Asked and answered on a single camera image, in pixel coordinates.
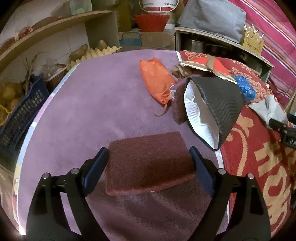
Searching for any striped red curtain cloth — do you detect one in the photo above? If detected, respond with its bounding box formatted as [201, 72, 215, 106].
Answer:
[231, 0, 295, 106]

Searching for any blue plastic bag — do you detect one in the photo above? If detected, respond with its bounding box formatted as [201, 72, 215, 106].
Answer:
[232, 75, 256, 102]

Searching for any red gold paper packet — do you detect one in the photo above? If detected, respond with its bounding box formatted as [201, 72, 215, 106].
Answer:
[181, 55, 237, 84]

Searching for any red gold patterned mat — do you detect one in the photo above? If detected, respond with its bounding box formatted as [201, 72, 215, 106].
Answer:
[176, 50, 293, 237]

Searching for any wooden wall shelf unit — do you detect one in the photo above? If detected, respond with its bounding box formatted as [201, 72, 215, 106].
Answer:
[1, 1, 119, 82]

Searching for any orange plastic wrapper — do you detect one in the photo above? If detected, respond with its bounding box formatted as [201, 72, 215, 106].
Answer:
[139, 57, 177, 105]

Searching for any yellow utensil holder box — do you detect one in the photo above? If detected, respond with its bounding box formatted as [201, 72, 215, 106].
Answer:
[240, 24, 264, 55]

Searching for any grey fabric cover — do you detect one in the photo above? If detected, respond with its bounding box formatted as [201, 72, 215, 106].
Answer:
[178, 0, 246, 43]

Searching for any yellow egg tray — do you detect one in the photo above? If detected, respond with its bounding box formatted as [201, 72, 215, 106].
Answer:
[66, 46, 122, 70]

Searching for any brown paper ball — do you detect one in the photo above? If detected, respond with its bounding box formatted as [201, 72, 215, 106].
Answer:
[171, 64, 192, 79]

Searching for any dark blue plastic crate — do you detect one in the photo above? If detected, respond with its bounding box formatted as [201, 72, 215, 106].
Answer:
[1, 74, 49, 156]

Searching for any black white snack bag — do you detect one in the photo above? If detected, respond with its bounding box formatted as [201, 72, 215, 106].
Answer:
[183, 76, 244, 151]

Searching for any red plastic bowl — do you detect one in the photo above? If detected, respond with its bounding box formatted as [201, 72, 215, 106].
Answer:
[134, 13, 170, 32]

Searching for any maroon scouring pad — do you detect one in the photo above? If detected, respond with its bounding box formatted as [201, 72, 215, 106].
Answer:
[170, 77, 205, 125]
[105, 132, 195, 196]

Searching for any white tissue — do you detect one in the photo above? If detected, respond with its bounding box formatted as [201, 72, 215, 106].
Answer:
[248, 95, 288, 128]

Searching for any cardboard box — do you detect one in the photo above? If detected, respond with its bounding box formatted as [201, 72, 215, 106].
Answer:
[119, 31, 176, 51]

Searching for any white plastic bucket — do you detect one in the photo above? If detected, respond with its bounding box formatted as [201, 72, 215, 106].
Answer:
[139, 0, 179, 13]

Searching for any grey low shelf cabinet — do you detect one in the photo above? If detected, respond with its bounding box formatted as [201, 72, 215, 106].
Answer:
[175, 27, 274, 83]

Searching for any clear plastic storage box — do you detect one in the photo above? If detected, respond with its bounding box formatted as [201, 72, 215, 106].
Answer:
[51, 0, 92, 18]

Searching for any steel pot in cabinet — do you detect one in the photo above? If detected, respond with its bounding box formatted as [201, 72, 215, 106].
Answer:
[185, 40, 204, 53]

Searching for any yellow net bag of potatoes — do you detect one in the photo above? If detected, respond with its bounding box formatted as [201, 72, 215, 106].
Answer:
[0, 82, 24, 126]

